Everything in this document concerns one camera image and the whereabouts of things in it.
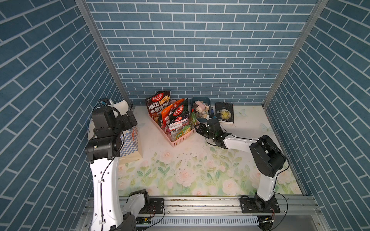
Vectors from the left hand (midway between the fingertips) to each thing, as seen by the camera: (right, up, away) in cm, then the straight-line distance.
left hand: (126, 114), depth 65 cm
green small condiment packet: (+25, -10, +27) cm, 38 cm away
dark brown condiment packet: (+5, +9, +32) cm, 34 cm away
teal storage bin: (+41, +14, +54) cm, 70 cm away
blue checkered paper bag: (-5, -20, +15) cm, 25 cm away
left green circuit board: (+5, -54, +7) cm, 55 cm away
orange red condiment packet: (+14, +1, +19) cm, 24 cm away
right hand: (+32, -8, +28) cm, 44 cm away
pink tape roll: (+37, +6, +45) cm, 58 cm away
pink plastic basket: (+19, -18, +29) cm, 39 cm away
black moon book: (+56, +3, +51) cm, 76 cm away
